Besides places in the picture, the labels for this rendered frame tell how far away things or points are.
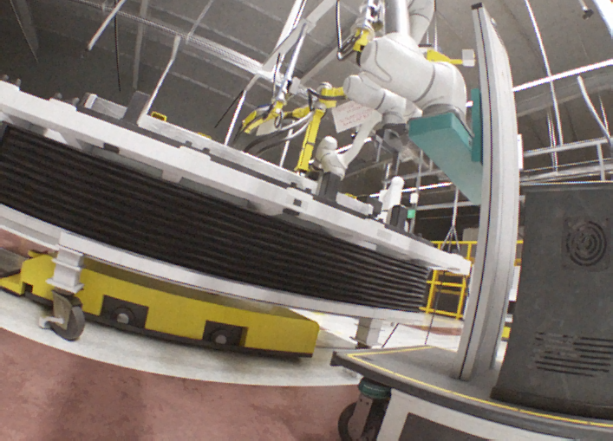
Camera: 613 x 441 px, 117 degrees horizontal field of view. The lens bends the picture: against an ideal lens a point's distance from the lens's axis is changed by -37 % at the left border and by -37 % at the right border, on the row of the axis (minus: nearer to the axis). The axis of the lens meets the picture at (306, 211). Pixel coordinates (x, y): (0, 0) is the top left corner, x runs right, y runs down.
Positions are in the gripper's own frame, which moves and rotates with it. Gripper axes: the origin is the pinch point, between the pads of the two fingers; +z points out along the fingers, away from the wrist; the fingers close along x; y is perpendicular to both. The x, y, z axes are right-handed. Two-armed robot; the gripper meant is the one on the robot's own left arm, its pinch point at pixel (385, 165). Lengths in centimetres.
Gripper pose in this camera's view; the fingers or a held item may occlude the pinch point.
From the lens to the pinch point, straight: 122.4
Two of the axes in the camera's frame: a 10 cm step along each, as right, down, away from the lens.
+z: -2.3, 9.5, -2.0
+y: -6.4, 0.1, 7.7
